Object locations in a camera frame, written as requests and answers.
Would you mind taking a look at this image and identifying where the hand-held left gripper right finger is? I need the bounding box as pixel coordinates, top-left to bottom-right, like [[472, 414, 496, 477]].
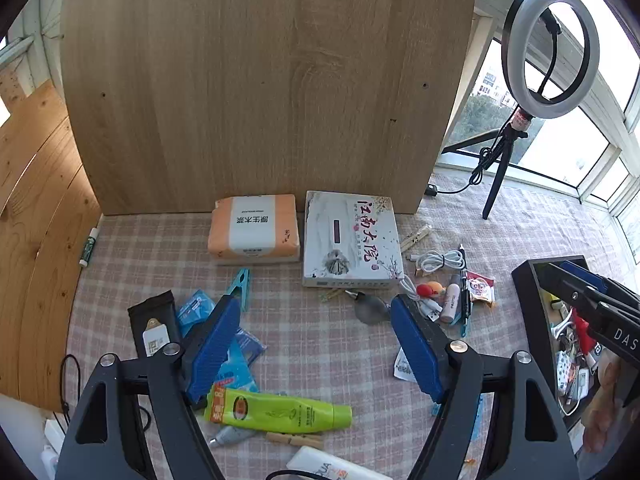
[[390, 294, 581, 480]]

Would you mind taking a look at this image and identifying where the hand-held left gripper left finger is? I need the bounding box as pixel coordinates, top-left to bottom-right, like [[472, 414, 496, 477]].
[[55, 294, 243, 480]]

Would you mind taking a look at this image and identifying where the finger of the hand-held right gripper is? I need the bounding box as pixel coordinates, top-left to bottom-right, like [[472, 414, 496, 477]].
[[559, 259, 640, 306], [536, 261, 640, 361]]

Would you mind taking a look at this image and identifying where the black storage container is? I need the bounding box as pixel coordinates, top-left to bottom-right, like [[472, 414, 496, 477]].
[[511, 255, 608, 416]]

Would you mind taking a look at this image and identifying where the black pen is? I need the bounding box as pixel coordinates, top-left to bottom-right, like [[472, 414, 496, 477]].
[[459, 244, 473, 321]]

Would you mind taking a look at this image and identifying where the orange white tissue pack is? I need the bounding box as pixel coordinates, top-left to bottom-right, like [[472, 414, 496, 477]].
[[207, 194, 302, 265]]

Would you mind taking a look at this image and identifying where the white printed box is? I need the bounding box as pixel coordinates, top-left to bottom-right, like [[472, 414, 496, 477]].
[[301, 190, 405, 293]]

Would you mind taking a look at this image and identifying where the person's right hand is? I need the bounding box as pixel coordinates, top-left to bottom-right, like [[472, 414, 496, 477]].
[[582, 350, 633, 453]]

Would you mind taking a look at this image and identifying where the white printed snack wrapper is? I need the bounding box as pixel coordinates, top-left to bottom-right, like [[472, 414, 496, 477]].
[[394, 347, 418, 383]]

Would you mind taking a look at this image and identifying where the blue tissue packet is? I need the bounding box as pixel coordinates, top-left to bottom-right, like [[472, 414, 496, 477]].
[[215, 327, 264, 393]]

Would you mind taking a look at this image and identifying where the small blue packet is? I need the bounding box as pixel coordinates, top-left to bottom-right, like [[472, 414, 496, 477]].
[[175, 287, 217, 336]]

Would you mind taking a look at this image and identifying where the small red item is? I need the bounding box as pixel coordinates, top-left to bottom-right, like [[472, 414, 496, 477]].
[[572, 310, 598, 356]]

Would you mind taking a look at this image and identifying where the pink white lip balm tube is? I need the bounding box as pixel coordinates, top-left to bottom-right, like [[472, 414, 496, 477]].
[[440, 272, 462, 323]]

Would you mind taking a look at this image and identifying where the grey rubber dust blower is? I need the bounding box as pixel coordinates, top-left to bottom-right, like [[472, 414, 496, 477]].
[[345, 290, 392, 326]]

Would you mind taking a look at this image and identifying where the black pouch with label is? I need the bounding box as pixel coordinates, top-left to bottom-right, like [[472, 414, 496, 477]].
[[127, 290, 183, 358]]

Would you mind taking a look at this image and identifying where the white star-print packet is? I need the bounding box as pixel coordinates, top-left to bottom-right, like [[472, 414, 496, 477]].
[[556, 350, 576, 391]]

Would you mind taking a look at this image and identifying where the red white snack packet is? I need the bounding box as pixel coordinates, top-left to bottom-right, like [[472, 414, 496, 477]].
[[467, 276, 497, 308]]

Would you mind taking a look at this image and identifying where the pink checked tablecloth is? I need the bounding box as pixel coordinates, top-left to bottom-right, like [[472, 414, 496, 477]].
[[65, 170, 626, 480]]

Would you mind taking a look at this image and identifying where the green squeeze tube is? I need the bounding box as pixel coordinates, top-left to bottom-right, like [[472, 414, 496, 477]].
[[204, 382, 353, 436]]

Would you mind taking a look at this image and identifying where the black tripod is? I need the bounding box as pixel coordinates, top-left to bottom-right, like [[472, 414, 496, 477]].
[[442, 110, 531, 221]]

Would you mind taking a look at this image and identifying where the white bottle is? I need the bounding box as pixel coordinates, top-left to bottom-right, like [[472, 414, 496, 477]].
[[286, 445, 396, 480]]

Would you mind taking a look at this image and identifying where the green white glue stick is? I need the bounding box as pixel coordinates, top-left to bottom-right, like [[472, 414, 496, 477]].
[[78, 227, 100, 267]]

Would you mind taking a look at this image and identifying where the white power strip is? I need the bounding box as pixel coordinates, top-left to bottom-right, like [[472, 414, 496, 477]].
[[42, 417, 66, 476]]

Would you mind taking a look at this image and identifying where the large wooden board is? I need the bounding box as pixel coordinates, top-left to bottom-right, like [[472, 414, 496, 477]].
[[60, 0, 478, 216]]

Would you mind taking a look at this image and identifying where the white charging cable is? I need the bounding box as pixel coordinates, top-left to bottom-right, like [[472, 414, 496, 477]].
[[397, 275, 446, 321]]

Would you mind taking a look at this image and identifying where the black charger cable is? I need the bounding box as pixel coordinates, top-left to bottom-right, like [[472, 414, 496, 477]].
[[58, 354, 85, 428]]

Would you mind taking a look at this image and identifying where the black ring light cable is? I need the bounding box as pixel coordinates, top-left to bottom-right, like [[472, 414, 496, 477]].
[[424, 130, 506, 197]]

